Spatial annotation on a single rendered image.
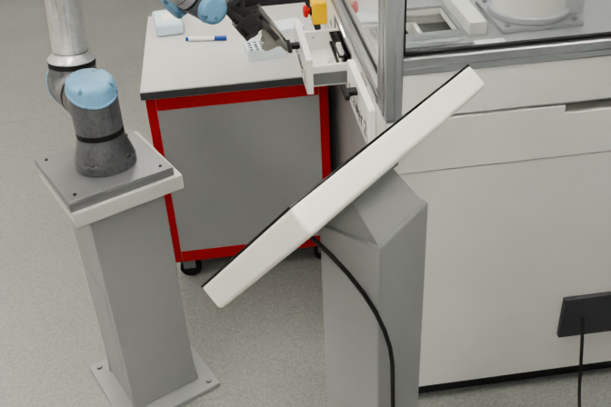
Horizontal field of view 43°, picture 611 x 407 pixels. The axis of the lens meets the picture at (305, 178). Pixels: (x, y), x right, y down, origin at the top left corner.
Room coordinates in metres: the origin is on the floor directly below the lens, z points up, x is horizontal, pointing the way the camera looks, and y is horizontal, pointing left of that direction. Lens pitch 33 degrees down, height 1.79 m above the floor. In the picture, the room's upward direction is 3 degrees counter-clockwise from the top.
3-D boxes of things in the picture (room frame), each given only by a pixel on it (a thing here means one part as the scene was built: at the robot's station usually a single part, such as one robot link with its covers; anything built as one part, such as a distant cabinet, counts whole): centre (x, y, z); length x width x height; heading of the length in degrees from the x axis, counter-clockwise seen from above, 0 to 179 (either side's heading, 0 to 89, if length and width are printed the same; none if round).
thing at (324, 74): (2.06, -0.22, 0.86); 0.40 x 0.26 x 0.06; 96
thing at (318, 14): (2.37, -0.07, 0.88); 0.07 x 0.05 x 0.07; 6
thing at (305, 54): (2.03, -0.01, 0.87); 0.29 x 0.02 x 0.11; 6
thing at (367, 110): (1.73, -0.15, 0.87); 0.29 x 0.02 x 0.11; 6
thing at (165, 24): (2.58, 0.45, 0.78); 0.15 x 0.10 x 0.04; 13
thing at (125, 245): (1.66, 0.50, 0.38); 0.30 x 0.30 x 0.76; 32
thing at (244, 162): (2.42, 0.22, 0.38); 0.62 x 0.58 x 0.76; 6
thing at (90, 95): (1.67, 0.50, 0.95); 0.13 x 0.12 x 0.14; 32
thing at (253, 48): (2.31, 0.11, 0.78); 0.12 x 0.08 x 0.04; 101
